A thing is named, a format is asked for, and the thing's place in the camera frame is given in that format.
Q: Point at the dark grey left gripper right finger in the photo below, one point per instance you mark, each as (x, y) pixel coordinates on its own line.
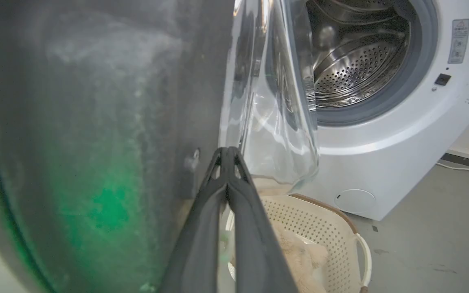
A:
(255, 244)

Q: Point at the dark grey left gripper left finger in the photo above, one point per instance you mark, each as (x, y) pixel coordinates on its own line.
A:
(202, 240)

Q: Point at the washing machine door with glass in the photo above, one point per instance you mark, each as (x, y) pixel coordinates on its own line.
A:
(96, 122)

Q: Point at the white front-load washing machine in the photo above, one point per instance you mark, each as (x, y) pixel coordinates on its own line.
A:
(401, 122)

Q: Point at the beige laundry in basket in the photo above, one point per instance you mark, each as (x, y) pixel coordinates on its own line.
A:
(299, 256)

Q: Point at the cream perforated laundry basket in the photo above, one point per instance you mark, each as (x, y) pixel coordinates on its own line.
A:
(324, 240)

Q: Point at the grey warning sticker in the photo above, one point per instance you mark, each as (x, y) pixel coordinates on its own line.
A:
(458, 40)

